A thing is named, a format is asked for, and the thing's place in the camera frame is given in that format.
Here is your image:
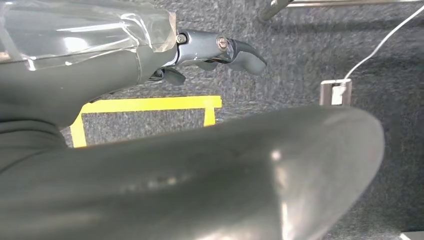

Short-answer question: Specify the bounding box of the yellow floor tape square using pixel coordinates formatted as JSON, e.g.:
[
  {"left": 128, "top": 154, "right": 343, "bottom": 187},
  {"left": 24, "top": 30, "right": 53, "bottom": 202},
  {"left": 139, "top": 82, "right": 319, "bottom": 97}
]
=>
[{"left": 69, "top": 95, "right": 223, "bottom": 149}]

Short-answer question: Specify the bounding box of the thin white cable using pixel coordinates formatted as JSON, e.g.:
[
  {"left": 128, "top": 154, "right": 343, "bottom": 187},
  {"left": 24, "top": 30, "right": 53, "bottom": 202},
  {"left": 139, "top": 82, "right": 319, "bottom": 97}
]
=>
[{"left": 343, "top": 3, "right": 424, "bottom": 81}]

